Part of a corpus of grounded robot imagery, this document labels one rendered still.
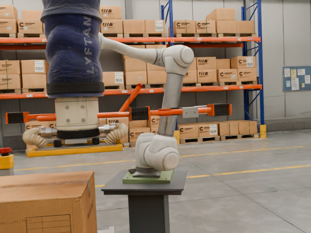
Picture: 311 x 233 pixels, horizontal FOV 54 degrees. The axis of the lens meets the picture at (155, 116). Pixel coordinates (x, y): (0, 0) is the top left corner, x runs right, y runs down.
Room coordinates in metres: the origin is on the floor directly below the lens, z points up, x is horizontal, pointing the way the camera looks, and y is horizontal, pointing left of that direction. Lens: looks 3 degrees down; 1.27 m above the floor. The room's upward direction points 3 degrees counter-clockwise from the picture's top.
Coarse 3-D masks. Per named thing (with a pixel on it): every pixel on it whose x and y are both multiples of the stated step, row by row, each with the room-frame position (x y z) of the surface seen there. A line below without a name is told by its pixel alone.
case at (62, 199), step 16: (0, 176) 1.40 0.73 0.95; (16, 176) 1.38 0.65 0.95; (32, 176) 1.37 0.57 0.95; (48, 176) 1.36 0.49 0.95; (64, 176) 1.34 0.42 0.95; (80, 176) 1.33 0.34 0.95; (0, 192) 1.13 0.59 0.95; (16, 192) 1.12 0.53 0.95; (32, 192) 1.11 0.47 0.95; (48, 192) 1.10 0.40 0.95; (64, 192) 1.09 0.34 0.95; (80, 192) 1.08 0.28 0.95; (0, 208) 1.02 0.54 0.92; (16, 208) 1.02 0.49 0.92; (32, 208) 1.03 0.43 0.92; (48, 208) 1.03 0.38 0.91; (64, 208) 1.04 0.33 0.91; (80, 208) 1.04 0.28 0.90; (0, 224) 1.02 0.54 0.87; (16, 224) 1.02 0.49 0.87; (32, 224) 1.03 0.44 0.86; (48, 224) 1.03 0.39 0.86; (64, 224) 1.04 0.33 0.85; (80, 224) 1.04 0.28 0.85; (96, 224) 1.42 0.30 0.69
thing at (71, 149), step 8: (56, 144) 1.12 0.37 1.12; (80, 144) 1.17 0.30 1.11; (88, 144) 1.16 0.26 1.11; (96, 144) 1.15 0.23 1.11; (104, 144) 1.14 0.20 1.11; (112, 144) 1.13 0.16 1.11; (120, 144) 1.16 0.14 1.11; (32, 152) 1.07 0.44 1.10; (40, 152) 1.08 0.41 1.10; (48, 152) 1.08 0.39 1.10; (56, 152) 1.09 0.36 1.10; (64, 152) 1.09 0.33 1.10; (72, 152) 1.09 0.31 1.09; (80, 152) 1.10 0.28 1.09; (88, 152) 1.10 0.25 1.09; (96, 152) 1.11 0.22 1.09
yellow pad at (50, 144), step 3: (63, 141) 1.29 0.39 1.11; (87, 141) 1.29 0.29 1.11; (90, 141) 1.29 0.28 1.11; (102, 141) 1.30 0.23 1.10; (105, 141) 1.30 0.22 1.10; (117, 141) 1.31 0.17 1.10; (120, 141) 1.32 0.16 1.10; (48, 144) 1.27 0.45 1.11; (51, 144) 1.27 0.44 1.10; (63, 144) 1.27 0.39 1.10; (66, 144) 1.27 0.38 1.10; (69, 144) 1.28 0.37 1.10; (72, 144) 1.28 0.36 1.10
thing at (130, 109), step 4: (128, 108) 1.28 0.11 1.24; (132, 108) 1.23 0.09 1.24; (136, 108) 1.23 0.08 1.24; (140, 108) 1.23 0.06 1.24; (144, 108) 1.23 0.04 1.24; (148, 108) 1.24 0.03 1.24; (132, 112) 1.23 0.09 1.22; (136, 112) 1.24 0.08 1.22; (140, 112) 1.24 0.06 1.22; (144, 112) 1.24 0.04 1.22; (148, 112) 1.24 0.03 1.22; (132, 116) 1.23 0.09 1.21; (136, 116) 1.23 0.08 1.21; (140, 116) 1.23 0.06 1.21; (144, 116) 1.23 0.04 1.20; (148, 116) 1.24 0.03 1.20; (132, 120) 1.23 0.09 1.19; (136, 120) 1.23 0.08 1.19; (148, 120) 1.25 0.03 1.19
